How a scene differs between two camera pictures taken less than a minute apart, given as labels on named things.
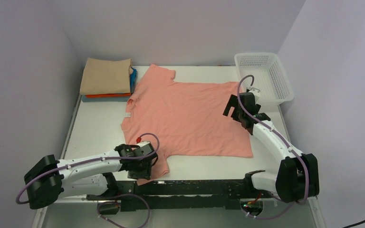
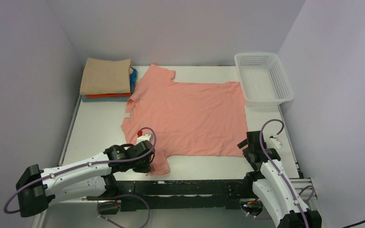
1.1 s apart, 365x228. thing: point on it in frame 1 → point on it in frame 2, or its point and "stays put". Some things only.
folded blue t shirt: (133, 81) stays put
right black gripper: (233, 102) → (245, 151)
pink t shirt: (185, 117) stays put
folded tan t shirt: (101, 76) stays put
